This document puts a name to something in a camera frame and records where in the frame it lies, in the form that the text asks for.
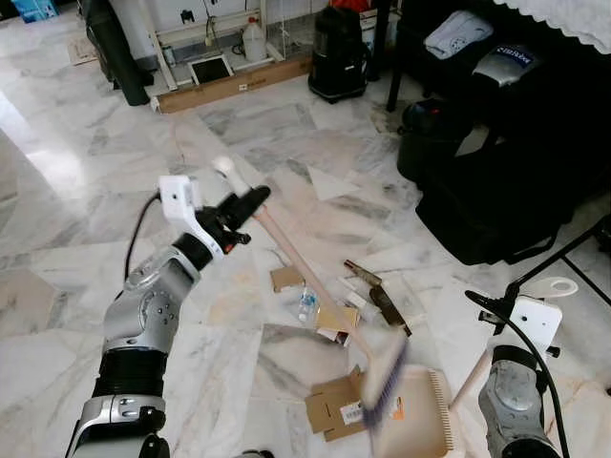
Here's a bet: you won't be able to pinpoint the wooden handled broom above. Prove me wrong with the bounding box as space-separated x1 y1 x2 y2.
211 155 414 435

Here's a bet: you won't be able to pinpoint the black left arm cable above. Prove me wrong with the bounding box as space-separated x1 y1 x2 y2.
124 191 161 285

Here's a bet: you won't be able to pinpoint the white grey bag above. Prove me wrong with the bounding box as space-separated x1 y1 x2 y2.
424 10 495 61

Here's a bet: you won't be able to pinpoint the round black appliance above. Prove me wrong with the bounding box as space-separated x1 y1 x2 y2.
396 95 464 188

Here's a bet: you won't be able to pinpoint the black canister vacuum cleaner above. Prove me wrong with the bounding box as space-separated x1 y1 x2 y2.
306 3 370 105

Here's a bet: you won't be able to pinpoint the small clear plastic bottle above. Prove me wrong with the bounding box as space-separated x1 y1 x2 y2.
297 286 320 323

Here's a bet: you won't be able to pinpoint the large black bag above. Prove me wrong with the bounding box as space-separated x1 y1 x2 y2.
414 124 611 267

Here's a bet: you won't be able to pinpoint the white lace tablecloth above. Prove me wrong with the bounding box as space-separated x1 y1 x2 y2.
492 0 611 55

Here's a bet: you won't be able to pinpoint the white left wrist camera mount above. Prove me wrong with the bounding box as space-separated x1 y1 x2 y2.
158 175 227 260

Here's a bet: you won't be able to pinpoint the dark brown wrapper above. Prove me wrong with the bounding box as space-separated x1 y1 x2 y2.
370 284 413 338
344 259 384 288

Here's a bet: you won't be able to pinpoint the flat cardboard sheet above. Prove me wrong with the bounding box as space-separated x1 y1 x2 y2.
67 38 98 66

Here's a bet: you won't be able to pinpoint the blue box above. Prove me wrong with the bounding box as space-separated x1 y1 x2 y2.
8 0 60 23

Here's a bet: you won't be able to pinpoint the long flat cardboard box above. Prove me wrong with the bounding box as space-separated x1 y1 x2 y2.
154 57 315 115

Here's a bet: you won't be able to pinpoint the flattened cardboard box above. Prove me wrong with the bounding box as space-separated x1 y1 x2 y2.
305 367 371 443

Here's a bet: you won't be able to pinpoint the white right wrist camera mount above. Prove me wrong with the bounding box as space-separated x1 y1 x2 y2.
509 296 563 356

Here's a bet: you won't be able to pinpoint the silver printed bag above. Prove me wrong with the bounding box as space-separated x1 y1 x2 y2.
472 43 538 90

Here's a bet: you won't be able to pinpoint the black table leg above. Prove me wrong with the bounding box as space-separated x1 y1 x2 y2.
385 0 404 113

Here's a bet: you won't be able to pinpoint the thin black stand legs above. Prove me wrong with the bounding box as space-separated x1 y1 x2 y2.
504 218 611 308

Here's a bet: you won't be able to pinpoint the white framed dark panel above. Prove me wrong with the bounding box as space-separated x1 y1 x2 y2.
188 53 236 87

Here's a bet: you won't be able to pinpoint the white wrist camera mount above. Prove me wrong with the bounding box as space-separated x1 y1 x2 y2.
158 175 227 260
509 296 563 356

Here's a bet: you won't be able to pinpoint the clear plastic jug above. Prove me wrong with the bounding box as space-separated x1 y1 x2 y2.
241 16 269 64

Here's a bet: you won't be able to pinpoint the beige long-handled dustpan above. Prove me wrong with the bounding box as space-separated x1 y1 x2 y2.
372 276 580 458

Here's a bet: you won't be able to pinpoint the white metal rack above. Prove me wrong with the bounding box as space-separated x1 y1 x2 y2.
141 0 321 93

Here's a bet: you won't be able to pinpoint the small cardboard piece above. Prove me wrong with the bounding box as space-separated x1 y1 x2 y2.
315 303 362 337
269 265 306 294

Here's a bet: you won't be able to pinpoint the black rolled mat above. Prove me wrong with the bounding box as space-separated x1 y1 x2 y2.
80 0 154 107

